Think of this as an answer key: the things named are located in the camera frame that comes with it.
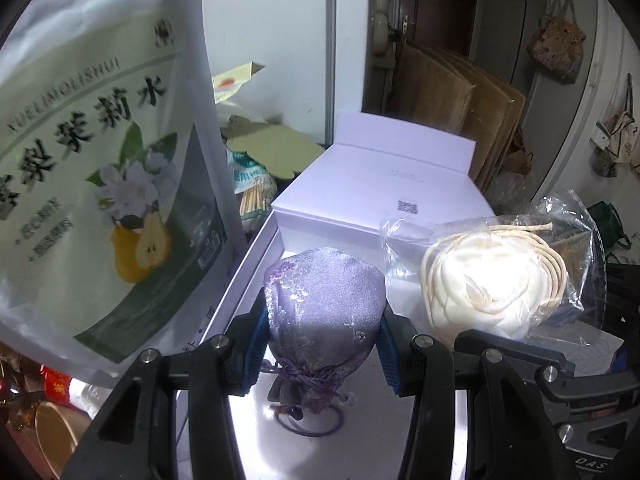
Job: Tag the silver pear tea pouch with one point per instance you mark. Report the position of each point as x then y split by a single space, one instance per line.
119 229

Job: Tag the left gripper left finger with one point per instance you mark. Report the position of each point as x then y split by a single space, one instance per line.
134 434

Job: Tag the purple silk drawstring pouch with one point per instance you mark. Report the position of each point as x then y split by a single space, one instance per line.
324 312

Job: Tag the white flower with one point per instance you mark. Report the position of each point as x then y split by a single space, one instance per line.
532 274

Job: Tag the patterned tote bag hanging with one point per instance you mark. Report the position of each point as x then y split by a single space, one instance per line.
558 43

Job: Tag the lavender gift box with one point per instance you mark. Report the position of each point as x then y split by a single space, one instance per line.
377 169

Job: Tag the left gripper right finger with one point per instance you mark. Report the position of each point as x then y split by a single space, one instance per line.
509 434

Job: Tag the white refrigerator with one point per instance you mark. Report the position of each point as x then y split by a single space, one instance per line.
312 55

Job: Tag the brown paper bags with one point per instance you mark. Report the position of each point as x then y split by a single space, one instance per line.
441 89

